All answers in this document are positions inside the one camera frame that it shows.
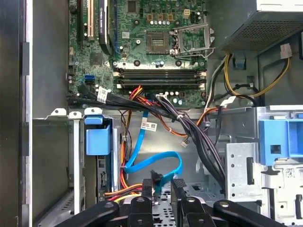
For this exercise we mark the metal socket cover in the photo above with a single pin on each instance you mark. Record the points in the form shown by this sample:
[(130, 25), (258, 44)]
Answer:
[(191, 27)]

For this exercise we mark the black chipset chip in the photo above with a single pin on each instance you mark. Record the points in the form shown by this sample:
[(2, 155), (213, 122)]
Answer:
[(96, 59)]

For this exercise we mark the blue SATA port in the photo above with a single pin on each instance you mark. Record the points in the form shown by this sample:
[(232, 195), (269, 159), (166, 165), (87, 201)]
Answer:
[(88, 77)]

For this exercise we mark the metal optical drive cage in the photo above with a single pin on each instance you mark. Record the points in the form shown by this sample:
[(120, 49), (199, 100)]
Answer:
[(239, 165)]

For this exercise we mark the black RAM slot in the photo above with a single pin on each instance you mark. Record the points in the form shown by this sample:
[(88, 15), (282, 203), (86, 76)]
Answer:
[(161, 81), (161, 86), (161, 71), (161, 76)]

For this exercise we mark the green motherboard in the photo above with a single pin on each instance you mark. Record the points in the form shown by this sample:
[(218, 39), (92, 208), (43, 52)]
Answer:
[(132, 59)]

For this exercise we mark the metal disk bay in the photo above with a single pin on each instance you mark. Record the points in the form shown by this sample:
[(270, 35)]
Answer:
[(76, 153)]

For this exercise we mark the black graphics card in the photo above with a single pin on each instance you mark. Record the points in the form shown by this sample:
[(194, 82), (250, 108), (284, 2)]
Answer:
[(104, 23)]

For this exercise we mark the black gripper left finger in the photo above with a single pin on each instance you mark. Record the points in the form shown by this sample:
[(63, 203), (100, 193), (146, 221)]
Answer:
[(139, 212)]

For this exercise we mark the CPU socket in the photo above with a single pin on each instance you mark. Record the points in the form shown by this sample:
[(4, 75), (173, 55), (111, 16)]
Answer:
[(157, 42)]

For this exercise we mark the black PC case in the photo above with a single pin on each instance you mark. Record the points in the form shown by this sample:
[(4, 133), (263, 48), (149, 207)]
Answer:
[(47, 71)]

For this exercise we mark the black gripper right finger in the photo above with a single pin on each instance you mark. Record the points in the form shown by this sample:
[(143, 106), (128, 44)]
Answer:
[(194, 212)]

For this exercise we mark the hard disk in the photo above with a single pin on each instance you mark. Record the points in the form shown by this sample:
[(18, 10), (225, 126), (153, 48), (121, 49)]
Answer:
[(97, 142)]

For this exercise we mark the blue plastic drive latch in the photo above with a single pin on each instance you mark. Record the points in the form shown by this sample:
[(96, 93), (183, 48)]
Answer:
[(274, 134)]

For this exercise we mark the metal locking lever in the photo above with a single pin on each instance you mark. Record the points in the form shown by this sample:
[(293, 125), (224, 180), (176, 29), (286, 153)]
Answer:
[(201, 51)]

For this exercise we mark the grey power supply unit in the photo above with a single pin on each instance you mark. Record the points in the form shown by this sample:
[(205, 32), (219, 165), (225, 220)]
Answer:
[(248, 30)]

